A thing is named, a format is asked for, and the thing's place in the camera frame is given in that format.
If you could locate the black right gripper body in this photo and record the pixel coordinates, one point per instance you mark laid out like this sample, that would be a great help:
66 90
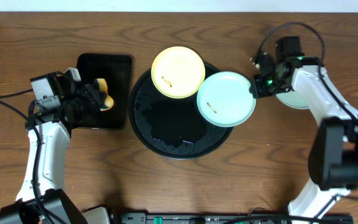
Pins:
268 84

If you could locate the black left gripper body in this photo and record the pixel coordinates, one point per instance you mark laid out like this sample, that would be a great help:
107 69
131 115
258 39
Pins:
92 96

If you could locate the green and yellow sponge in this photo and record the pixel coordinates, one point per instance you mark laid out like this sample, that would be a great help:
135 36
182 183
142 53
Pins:
102 85

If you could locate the mint plate front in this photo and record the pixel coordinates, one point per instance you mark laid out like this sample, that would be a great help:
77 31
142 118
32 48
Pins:
293 100

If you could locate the mint plate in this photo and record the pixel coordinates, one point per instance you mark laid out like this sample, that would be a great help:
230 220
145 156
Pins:
293 100
224 99

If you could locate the yellow plate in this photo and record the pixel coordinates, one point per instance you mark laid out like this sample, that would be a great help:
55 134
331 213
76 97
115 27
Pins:
178 72

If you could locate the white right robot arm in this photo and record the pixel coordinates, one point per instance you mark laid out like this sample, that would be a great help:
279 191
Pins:
333 159

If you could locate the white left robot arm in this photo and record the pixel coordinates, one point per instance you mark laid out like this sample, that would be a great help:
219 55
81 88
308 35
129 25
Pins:
42 198

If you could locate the black rectangular tray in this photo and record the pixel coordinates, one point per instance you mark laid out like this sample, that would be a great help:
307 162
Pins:
117 72

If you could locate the black round tray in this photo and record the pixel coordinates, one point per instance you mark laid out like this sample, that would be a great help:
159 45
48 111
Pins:
170 127

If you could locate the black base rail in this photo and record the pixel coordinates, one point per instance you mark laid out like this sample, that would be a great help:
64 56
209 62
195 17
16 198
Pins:
143 218

